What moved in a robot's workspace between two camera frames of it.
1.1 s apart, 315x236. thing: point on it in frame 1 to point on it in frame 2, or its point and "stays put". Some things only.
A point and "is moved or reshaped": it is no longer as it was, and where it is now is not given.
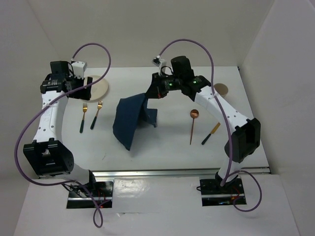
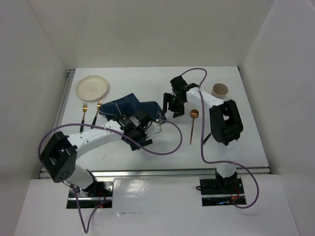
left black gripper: (83, 94) to (135, 143)
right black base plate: (214, 194) stays put
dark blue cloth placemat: (129, 111) is moved or reshaped
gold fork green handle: (84, 109) stays put
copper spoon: (194, 114) stays put
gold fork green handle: (99, 106) stays put
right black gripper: (155, 90) to (178, 111)
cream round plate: (99, 89) stays put
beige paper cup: (221, 88) stays put
